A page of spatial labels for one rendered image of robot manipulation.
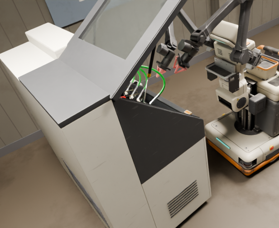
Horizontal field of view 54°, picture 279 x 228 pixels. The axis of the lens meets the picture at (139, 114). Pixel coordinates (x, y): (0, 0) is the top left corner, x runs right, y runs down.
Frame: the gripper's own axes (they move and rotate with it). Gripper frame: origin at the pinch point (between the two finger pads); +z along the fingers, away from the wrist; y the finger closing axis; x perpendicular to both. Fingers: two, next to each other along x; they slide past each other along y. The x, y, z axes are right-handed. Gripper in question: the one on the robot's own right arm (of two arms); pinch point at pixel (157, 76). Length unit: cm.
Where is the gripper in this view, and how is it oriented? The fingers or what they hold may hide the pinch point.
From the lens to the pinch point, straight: 195.4
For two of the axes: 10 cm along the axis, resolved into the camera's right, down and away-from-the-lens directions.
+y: -8.0, -2.8, -5.3
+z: -5.0, 8.1, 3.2
